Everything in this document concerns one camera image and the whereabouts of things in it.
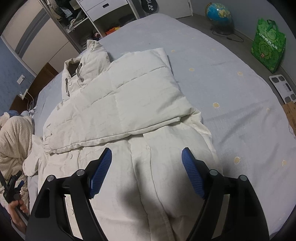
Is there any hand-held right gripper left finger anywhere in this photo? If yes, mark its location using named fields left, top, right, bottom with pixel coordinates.
left=25, top=147, right=113, bottom=241

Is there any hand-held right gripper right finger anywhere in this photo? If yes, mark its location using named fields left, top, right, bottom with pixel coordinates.
left=181, top=147, right=270, bottom=241

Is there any white puffer jacket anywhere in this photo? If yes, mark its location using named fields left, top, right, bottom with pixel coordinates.
left=23, top=40, right=222, bottom=241

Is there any person's left hand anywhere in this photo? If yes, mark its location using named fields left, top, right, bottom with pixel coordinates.
left=7, top=199, right=30, bottom=232

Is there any cream waffle blanket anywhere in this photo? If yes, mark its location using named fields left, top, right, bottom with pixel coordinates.
left=0, top=115, right=35, bottom=209

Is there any blue cloth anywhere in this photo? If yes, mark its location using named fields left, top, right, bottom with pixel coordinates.
left=3, top=110, right=22, bottom=118

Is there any bed with grey-blue sheet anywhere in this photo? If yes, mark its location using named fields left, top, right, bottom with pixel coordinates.
left=28, top=13, right=293, bottom=241

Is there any wooden headboard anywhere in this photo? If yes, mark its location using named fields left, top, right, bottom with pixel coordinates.
left=9, top=62, right=59, bottom=114

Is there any brown cardboard sheet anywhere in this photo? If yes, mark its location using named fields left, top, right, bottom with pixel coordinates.
left=282, top=102, right=296, bottom=139

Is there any white bathroom scale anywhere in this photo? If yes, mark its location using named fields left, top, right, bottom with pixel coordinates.
left=269, top=74, right=296, bottom=105

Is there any green shopping bag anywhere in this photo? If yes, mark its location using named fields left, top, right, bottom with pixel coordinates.
left=251, top=18, right=286, bottom=73

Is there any sliding door wardrobe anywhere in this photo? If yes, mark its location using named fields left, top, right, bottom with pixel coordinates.
left=0, top=0, right=93, bottom=77

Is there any blue globe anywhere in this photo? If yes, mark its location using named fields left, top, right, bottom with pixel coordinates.
left=205, top=2, right=234, bottom=36

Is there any white drawer cabinet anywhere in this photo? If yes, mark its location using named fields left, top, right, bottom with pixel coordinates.
left=76, top=0, right=140, bottom=37

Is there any white door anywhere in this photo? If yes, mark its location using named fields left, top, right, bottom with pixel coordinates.
left=159, top=0, right=193, bottom=19

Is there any black racket bag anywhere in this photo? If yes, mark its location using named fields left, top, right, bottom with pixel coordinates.
left=140, top=0, right=158, bottom=13

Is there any white charger cable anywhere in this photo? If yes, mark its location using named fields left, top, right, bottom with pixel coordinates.
left=20, top=91, right=35, bottom=112

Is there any black globe cable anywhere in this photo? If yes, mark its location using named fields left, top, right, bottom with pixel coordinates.
left=210, top=27, right=244, bottom=42

